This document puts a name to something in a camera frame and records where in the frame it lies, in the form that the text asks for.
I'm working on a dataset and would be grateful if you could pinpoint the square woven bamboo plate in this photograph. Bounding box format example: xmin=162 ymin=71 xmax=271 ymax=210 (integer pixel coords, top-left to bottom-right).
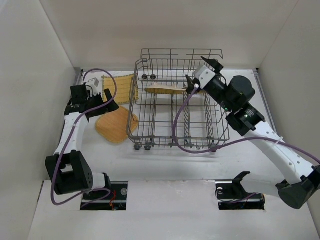
xmin=95 ymin=106 xmax=139 ymax=144

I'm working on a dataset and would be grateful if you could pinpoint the shovel-shaped woven bamboo plate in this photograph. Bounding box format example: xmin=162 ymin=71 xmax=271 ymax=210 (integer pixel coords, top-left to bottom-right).
xmin=144 ymin=84 xmax=186 ymax=95

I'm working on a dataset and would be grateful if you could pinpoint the round woven bamboo plate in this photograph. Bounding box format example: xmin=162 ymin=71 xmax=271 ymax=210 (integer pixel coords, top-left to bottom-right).
xmin=185 ymin=88 xmax=206 ymax=95

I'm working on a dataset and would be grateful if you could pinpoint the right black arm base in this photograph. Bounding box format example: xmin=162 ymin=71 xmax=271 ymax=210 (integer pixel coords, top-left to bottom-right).
xmin=214 ymin=171 xmax=266 ymax=211

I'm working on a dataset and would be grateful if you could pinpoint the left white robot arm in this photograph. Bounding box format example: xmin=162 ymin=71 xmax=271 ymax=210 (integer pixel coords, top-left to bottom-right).
xmin=45 ymin=83 xmax=120 ymax=195

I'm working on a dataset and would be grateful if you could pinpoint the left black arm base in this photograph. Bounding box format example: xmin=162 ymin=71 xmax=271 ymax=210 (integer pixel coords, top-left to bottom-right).
xmin=80 ymin=181 xmax=129 ymax=211

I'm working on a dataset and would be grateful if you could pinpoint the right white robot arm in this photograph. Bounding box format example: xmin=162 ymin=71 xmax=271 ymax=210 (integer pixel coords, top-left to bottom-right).
xmin=187 ymin=57 xmax=320 ymax=210

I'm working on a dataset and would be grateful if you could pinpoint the rectangular woven bamboo plate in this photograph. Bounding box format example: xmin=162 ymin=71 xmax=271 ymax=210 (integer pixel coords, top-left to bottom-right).
xmin=102 ymin=74 xmax=134 ymax=105

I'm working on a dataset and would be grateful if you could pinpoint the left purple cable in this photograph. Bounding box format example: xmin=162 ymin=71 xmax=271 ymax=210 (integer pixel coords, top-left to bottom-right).
xmin=50 ymin=68 xmax=119 ymax=210

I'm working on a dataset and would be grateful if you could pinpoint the purple cable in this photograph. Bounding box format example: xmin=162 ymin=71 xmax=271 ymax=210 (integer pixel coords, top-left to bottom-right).
xmin=173 ymin=87 xmax=320 ymax=204
xmin=50 ymin=68 xmax=119 ymax=210

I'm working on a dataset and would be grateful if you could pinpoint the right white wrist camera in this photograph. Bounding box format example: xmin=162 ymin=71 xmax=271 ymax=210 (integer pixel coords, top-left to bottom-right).
xmin=193 ymin=65 xmax=216 ymax=89

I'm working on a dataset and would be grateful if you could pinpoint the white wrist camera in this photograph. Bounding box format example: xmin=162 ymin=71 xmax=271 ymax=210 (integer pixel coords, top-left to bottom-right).
xmin=84 ymin=77 xmax=103 ymax=95
xmin=193 ymin=65 xmax=216 ymax=89

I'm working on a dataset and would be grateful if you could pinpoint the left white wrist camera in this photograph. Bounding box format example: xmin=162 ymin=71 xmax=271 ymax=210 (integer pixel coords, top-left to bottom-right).
xmin=84 ymin=77 xmax=103 ymax=95

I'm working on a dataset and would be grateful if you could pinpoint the grey wire dish rack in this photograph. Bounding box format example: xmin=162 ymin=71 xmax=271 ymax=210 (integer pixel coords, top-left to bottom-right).
xmin=126 ymin=48 xmax=230 ymax=151

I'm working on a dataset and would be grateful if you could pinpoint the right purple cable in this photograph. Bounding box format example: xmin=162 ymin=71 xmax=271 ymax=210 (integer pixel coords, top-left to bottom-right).
xmin=173 ymin=87 xmax=320 ymax=204

